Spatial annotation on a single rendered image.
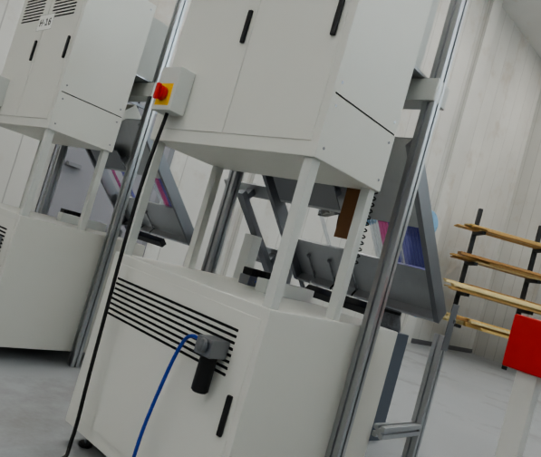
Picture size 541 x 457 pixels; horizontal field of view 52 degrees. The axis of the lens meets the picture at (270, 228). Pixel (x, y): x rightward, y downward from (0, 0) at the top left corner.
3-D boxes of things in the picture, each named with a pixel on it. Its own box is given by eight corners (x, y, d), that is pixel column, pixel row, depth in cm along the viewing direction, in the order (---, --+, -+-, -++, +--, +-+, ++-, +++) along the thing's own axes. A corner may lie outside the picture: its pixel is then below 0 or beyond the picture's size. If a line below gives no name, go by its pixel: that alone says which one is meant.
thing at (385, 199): (275, 206, 226) (283, 199, 229) (420, 235, 181) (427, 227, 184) (252, 132, 210) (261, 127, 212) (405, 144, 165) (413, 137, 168)
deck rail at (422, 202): (433, 322, 200) (441, 311, 203) (439, 324, 199) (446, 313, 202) (404, 145, 165) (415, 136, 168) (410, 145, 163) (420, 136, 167)
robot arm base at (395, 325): (381, 325, 293) (385, 307, 293) (405, 334, 282) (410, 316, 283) (365, 322, 282) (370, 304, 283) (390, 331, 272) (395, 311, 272)
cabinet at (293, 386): (207, 429, 222) (249, 281, 225) (347, 520, 175) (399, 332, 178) (59, 438, 175) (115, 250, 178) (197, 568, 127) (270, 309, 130)
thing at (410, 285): (300, 274, 245) (304, 269, 247) (436, 315, 201) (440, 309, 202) (289, 238, 236) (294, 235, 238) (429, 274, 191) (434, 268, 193)
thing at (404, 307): (297, 279, 245) (307, 270, 248) (433, 322, 200) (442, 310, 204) (296, 277, 244) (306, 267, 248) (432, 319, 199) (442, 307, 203)
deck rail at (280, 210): (294, 278, 246) (302, 270, 249) (297, 279, 244) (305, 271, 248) (248, 132, 211) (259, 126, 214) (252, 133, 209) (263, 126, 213)
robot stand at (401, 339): (352, 425, 292) (380, 325, 295) (381, 440, 279) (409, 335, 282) (332, 426, 280) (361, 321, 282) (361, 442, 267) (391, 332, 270)
